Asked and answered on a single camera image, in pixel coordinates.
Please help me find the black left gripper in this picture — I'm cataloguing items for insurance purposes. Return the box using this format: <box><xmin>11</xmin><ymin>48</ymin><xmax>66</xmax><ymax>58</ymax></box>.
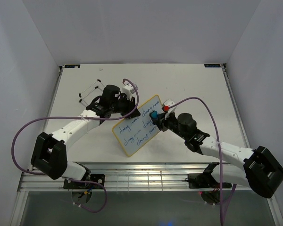
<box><xmin>110</xmin><ymin>95</ymin><xmax>141</xmax><ymax>120</ymax></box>

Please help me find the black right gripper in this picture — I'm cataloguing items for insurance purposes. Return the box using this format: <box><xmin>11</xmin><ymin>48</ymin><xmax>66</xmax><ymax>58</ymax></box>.
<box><xmin>152</xmin><ymin>110</ymin><xmax>188</xmax><ymax>140</ymax></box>

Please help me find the blue whiteboard eraser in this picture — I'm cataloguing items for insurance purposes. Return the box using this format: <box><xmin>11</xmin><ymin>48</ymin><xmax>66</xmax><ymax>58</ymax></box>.
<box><xmin>150</xmin><ymin>111</ymin><xmax>158</xmax><ymax>120</ymax></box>

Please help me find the yellow framed whiteboard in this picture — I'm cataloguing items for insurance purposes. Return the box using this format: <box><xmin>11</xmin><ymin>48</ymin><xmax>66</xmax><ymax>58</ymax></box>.
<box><xmin>112</xmin><ymin>95</ymin><xmax>163</xmax><ymax>157</ymax></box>

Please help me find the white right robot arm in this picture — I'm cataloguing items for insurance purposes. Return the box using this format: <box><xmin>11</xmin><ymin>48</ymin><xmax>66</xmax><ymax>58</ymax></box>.
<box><xmin>150</xmin><ymin>111</ymin><xmax>283</xmax><ymax>198</ymax></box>

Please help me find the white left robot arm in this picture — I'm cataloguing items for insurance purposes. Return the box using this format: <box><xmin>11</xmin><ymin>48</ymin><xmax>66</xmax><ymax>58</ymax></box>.
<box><xmin>31</xmin><ymin>83</ymin><xmax>140</xmax><ymax>188</ymax></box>

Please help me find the blue label right corner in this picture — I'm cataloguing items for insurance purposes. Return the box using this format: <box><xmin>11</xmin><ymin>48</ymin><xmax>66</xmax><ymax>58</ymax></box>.
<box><xmin>204</xmin><ymin>64</ymin><xmax>221</xmax><ymax>68</ymax></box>

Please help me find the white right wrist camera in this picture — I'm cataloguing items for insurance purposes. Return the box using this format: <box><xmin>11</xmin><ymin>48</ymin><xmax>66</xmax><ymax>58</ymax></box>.
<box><xmin>162</xmin><ymin>99</ymin><xmax>176</xmax><ymax>120</ymax></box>

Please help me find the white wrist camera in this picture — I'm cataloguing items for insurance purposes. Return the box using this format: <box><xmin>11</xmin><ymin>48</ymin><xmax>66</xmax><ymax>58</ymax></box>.
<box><xmin>122</xmin><ymin>83</ymin><xmax>138</xmax><ymax>100</ymax></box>
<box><xmin>162</xmin><ymin>99</ymin><xmax>176</xmax><ymax>120</ymax></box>

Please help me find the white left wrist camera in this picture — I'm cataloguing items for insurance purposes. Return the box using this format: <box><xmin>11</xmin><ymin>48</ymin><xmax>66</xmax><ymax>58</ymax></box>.
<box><xmin>122</xmin><ymin>83</ymin><xmax>138</xmax><ymax>100</ymax></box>

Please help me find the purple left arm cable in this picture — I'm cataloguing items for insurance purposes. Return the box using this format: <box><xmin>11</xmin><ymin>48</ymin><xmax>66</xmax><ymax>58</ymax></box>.
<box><xmin>11</xmin><ymin>77</ymin><xmax>140</xmax><ymax>214</ymax></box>

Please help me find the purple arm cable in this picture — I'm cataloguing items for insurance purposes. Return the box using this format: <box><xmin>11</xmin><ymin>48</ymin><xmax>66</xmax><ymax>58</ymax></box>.
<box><xmin>11</xmin><ymin>77</ymin><xmax>140</xmax><ymax>214</ymax></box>
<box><xmin>164</xmin><ymin>97</ymin><xmax>238</xmax><ymax>226</ymax></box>

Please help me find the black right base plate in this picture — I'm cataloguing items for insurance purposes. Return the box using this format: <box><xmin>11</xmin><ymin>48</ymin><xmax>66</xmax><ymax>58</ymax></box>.
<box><xmin>185</xmin><ymin>173</ymin><xmax>218</xmax><ymax>188</ymax></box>

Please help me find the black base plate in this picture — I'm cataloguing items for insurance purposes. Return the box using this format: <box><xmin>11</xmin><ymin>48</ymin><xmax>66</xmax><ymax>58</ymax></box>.
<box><xmin>185</xmin><ymin>173</ymin><xmax>218</xmax><ymax>188</ymax></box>
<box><xmin>63</xmin><ymin>174</ymin><xmax>105</xmax><ymax>190</ymax></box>

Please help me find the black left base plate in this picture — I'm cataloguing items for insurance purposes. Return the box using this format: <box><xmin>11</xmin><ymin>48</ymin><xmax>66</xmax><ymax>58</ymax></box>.
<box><xmin>63</xmin><ymin>174</ymin><xmax>105</xmax><ymax>190</ymax></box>

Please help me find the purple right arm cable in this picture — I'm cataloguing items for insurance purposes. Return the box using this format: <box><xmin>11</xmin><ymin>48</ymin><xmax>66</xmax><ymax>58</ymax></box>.
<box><xmin>164</xmin><ymin>97</ymin><xmax>238</xmax><ymax>226</ymax></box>

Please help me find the aluminium rail frame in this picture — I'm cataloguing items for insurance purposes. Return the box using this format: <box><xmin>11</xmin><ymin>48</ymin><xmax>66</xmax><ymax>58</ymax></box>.
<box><xmin>10</xmin><ymin>63</ymin><xmax>283</xmax><ymax>226</ymax></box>

